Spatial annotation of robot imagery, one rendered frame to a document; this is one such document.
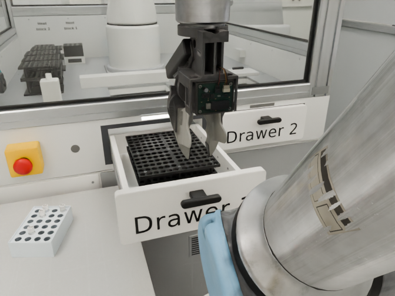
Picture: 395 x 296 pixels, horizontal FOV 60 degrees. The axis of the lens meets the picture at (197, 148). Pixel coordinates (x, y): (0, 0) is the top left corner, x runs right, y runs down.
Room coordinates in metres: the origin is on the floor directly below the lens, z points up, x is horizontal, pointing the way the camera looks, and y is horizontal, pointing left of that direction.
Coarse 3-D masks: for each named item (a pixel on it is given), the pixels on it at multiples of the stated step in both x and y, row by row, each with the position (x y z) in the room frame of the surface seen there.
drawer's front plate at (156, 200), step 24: (120, 192) 0.50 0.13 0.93; (144, 192) 0.50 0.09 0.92; (168, 192) 0.52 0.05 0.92; (216, 192) 0.55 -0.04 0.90; (240, 192) 0.56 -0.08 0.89; (120, 216) 0.49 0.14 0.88; (168, 216) 0.52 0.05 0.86; (192, 216) 0.53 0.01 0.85; (120, 240) 0.49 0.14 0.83; (144, 240) 0.50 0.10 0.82
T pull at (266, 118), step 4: (264, 116) 0.93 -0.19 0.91; (268, 116) 0.93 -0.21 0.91; (260, 120) 0.89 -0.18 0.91; (264, 120) 0.90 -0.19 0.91; (268, 120) 0.90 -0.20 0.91; (272, 120) 0.90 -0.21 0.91; (276, 120) 0.91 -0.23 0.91; (280, 120) 0.91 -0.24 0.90; (260, 124) 0.89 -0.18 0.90; (264, 124) 0.90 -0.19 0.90
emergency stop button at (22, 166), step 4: (16, 160) 0.69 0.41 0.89; (20, 160) 0.69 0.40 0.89; (24, 160) 0.69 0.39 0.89; (28, 160) 0.69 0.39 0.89; (16, 164) 0.68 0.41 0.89; (20, 164) 0.68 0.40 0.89; (24, 164) 0.68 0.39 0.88; (28, 164) 0.69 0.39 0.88; (16, 168) 0.68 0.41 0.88; (20, 168) 0.68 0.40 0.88; (24, 168) 0.68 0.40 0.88; (28, 168) 0.69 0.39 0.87; (16, 172) 0.68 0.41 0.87; (20, 172) 0.68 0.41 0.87; (24, 172) 0.68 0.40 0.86; (28, 172) 0.69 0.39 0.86
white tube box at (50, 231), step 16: (32, 208) 0.63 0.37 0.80; (32, 224) 0.58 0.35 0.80; (48, 224) 0.58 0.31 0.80; (64, 224) 0.59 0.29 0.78; (16, 240) 0.54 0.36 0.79; (32, 240) 0.53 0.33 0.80; (48, 240) 0.53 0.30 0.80; (16, 256) 0.52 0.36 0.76; (32, 256) 0.52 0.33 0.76; (48, 256) 0.52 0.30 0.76
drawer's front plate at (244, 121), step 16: (240, 112) 0.92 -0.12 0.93; (256, 112) 0.93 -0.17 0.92; (272, 112) 0.94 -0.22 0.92; (288, 112) 0.96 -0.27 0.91; (304, 112) 0.98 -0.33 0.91; (224, 128) 0.90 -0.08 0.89; (240, 128) 0.91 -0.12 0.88; (256, 128) 0.93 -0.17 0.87; (272, 128) 0.95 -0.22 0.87; (288, 128) 0.96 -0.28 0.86; (224, 144) 0.90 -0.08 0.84; (240, 144) 0.91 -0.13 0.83; (256, 144) 0.93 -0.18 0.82
